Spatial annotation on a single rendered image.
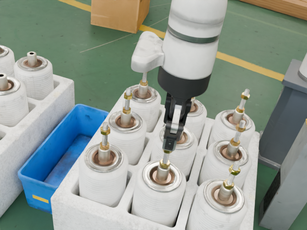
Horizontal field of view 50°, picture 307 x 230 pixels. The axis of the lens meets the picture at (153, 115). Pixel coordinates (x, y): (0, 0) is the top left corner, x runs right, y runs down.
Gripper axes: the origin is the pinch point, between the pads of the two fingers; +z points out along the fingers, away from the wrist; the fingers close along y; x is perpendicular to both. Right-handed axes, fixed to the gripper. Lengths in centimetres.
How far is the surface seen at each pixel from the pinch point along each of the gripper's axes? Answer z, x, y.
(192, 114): 10.0, -4.8, 20.4
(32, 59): 8.3, 37.6, 28.6
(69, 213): 19.9, 16.5, -5.3
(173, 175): 10.0, -2.1, 0.5
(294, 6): 29, -67, 176
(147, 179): 9.9, 2.5, -1.5
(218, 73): 35, -18, 86
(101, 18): 31, 41, 111
